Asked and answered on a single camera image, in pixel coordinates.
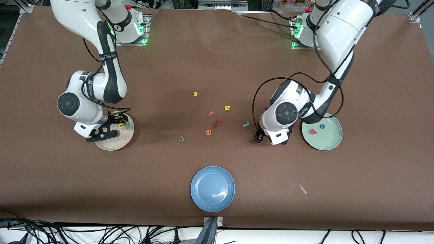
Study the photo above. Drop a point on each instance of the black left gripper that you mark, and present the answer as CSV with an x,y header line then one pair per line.
x,y
259,137

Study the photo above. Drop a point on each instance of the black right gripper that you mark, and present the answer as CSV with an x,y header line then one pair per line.
x,y
116,119

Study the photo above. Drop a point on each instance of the pink foam letter a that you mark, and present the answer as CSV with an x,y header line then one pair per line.
x,y
311,132

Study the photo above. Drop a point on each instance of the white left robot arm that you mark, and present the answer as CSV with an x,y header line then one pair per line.
x,y
342,30

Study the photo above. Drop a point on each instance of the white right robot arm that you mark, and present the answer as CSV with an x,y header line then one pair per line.
x,y
78,17

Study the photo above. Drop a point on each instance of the beige brown round plate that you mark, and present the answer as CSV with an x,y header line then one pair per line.
x,y
115,145

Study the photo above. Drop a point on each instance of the pale green round plate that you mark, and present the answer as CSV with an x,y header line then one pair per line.
x,y
325,140

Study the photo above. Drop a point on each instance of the white paper scrap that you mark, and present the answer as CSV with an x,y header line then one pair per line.
x,y
303,189

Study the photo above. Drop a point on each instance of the brown table cover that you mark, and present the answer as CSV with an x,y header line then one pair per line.
x,y
67,186

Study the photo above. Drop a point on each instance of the blue round plate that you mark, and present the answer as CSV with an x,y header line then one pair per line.
x,y
206,200

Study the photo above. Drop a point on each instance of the black power plug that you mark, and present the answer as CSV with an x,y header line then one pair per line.
x,y
176,237

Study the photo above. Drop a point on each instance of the grey electronics box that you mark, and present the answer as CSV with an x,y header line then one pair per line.
x,y
220,5

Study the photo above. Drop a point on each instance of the orange object cluster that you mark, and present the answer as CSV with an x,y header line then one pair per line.
x,y
291,2

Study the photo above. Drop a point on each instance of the grey metal camera mount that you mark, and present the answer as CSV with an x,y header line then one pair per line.
x,y
210,234

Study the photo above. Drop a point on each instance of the aluminium frame rail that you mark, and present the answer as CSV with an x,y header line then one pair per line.
x,y
13,28

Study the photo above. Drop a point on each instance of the aluminium corner bracket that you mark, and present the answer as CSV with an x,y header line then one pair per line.
x,y
26,9

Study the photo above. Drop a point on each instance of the aluminium frame profile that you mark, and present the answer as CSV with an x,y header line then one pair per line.
x,y
415,16

